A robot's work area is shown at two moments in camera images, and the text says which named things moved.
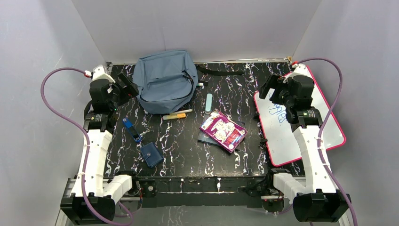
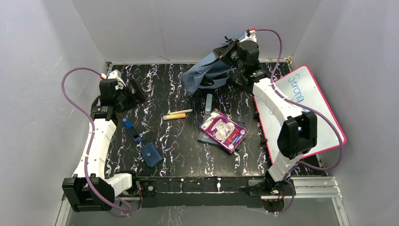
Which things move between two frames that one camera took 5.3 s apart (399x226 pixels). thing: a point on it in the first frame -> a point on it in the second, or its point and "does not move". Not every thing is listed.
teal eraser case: x=208 y=102 does not move
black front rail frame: x=202 y=191 does not move
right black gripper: x=274 y=82 -> x=223 y=52
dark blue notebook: x=203 y=137 does not move
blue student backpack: x=165 y=81 -> x=209 y=71
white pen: x=183 y=111 does not move
